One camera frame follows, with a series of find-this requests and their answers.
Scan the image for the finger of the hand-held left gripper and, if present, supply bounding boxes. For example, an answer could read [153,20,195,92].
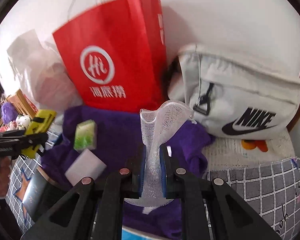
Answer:
[0,132,49,158]

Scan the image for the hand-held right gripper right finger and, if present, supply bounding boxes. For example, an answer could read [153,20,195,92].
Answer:
[160,144,282,240]

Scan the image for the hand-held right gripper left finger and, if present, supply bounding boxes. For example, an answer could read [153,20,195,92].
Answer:
[21,144,147,240]

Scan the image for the yellow black pouch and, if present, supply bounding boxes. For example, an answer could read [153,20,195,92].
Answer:
[23,109,58,157]

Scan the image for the purple towel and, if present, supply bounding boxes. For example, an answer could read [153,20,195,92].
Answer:
[41,105,214,239]

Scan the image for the white mesh bag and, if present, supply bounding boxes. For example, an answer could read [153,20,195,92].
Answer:
[123,100,196,208]

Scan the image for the white sponge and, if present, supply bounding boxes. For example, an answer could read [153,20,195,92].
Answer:
[64,148,108,187]

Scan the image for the green tissue pack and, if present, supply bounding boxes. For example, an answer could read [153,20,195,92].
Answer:
[73,119,98,151]

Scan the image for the person's left hand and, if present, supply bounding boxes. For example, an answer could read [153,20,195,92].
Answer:
[0,156,12,198]

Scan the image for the purple plush toy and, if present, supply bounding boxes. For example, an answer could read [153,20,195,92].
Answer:
[1,102,18,125]

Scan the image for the black spotted white pillow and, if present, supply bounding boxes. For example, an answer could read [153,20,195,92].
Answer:
[15,115,32,131]

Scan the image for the floral quilt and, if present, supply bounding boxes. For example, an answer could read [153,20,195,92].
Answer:
[0,120,18,133]

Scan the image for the wooden headboard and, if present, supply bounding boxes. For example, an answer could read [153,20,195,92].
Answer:
[4,88,39,121]

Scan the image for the dark tea tin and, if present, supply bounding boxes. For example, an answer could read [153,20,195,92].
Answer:
[22,170,66,223]

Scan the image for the white plastic shopping bag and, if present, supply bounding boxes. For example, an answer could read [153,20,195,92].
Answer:
[6,29,83,111]

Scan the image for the blue tissue pack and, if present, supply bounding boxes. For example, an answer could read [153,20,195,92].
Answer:
[121,226,166,240]

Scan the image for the white fruit print table cover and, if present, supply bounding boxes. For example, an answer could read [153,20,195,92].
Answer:
[202,127,297,173]

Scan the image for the grey checked tablecloth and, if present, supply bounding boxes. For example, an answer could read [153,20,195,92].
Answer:
[4,129,300,236]

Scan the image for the grey waist bag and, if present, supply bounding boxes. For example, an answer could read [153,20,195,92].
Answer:
[167,43,300,139]

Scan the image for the red paper bag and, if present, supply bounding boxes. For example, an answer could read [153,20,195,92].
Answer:
[52,0,169,113]

